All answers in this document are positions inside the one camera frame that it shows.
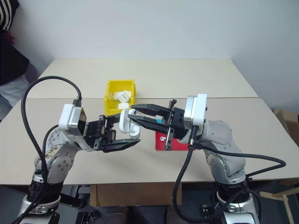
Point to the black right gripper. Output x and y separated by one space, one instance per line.
178 123

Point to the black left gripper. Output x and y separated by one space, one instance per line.
97 135

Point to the white earbud case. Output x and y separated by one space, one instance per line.
123 106
127 124

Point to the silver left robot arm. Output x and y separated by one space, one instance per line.
58 163

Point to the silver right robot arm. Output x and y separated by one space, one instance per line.
224 149

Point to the white fittings in bin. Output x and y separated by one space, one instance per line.
125 95

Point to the yellow plastic bin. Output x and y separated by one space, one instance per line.
109 98

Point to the small cyan object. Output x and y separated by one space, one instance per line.
158 121

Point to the white earbud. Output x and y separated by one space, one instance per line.
162 139

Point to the red flat box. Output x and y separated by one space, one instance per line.
160 144

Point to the large flat cardboard box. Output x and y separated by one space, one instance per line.
135 193

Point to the person in black striped jacket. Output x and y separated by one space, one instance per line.
9 58

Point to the brown cardboard box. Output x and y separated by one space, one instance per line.
288 126

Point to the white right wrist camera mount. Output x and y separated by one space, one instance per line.
198 109

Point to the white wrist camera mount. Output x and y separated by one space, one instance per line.
198 109
66 116

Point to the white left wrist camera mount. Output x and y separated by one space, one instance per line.
66 116

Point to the light wooden frame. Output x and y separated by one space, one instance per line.
285 196

